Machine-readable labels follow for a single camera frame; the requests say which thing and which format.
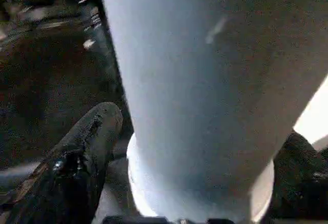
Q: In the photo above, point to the white plastic table leg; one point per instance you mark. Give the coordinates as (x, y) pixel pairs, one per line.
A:
(192, 80)

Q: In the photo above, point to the white plastic table top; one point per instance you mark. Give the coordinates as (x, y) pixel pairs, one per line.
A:
(315, 121)

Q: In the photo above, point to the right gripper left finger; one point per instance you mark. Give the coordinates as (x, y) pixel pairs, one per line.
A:
(77, 172)

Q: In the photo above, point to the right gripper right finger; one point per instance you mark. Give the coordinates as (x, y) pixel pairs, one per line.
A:
(299, 183)

